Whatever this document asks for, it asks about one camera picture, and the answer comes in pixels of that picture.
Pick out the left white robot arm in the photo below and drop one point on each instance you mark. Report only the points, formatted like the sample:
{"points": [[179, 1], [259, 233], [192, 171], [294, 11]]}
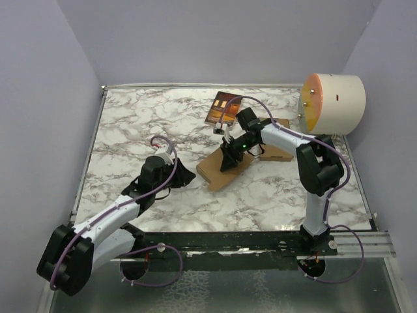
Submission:
{"points": [[73, 253]]}

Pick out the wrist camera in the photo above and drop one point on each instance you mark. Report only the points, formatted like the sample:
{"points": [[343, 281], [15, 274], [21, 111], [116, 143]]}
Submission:
{"points": [[224, 130], [165, 152]]}

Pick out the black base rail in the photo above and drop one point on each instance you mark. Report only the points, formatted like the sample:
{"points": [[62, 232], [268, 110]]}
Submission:
{"points": [[206, 251]]}

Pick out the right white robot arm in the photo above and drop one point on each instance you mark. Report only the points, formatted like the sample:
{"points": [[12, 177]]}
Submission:
{"points": [[319, 165]]}

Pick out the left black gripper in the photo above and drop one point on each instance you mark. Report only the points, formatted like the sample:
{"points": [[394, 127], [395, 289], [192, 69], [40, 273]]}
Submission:
{"points": [[183, 176]]}

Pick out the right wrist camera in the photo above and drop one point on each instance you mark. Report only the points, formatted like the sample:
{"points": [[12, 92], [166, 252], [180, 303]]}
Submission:
{"points": [[224, 130]]}

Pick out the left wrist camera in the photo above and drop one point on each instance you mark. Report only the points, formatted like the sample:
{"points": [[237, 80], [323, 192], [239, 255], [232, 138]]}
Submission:
{"points": [[165, 152]]}

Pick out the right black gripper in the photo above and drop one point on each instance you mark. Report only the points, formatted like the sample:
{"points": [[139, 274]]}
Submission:
{"points": [[229, 161]]}

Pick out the round pastel drawer cabinet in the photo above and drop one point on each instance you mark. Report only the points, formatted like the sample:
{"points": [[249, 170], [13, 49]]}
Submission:
{"points": [[331, 104]]}

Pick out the dark paperback book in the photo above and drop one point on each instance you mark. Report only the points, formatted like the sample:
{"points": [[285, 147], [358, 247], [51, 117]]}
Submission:
{"points": [[218, 107]]}

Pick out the folded brown cardboard box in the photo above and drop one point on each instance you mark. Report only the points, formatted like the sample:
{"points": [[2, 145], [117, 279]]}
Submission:
{"points": [[278, 142]]}

